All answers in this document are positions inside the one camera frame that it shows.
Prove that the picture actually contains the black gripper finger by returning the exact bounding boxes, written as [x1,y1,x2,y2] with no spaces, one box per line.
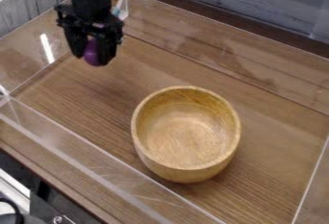
[97,30,121,66]
[64,27,89,58]

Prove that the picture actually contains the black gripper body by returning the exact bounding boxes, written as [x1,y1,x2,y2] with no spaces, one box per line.
[54,0,123,41]

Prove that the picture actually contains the purple toy eggplant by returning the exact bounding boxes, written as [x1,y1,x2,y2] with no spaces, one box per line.
[82,23,105,66]

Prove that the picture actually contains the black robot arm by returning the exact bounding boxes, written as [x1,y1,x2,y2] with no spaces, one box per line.
[54,0,125,66]

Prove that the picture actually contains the oval wooden bowl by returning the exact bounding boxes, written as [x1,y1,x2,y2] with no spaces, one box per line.
[131,86,242,184]

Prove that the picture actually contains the clear acrylic corner bracket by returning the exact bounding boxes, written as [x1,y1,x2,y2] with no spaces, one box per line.
[113,0,129,20]

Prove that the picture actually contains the clear acrylic enclosure walls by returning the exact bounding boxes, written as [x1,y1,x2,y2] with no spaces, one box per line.
[0,0,329,224]

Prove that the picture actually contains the black cable bottom left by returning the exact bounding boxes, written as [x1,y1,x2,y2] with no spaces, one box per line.
[0,197,24,224]

